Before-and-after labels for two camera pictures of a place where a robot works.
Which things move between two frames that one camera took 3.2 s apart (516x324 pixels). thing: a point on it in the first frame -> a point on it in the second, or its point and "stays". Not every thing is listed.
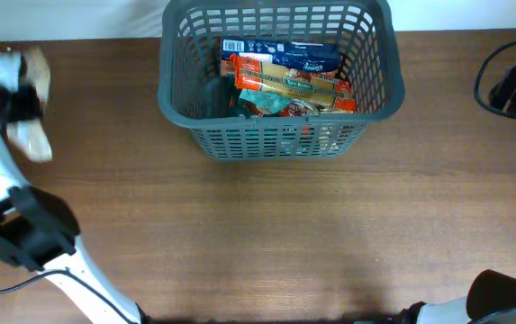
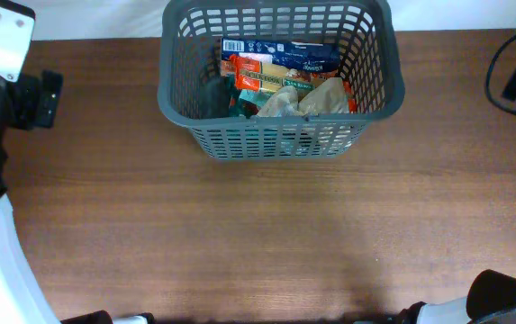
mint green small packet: x=266 y=101 stays
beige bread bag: x=30 y=137 -> x=330 y=97
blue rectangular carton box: x=320 y=57 stays
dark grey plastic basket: x=191 y=51 stays
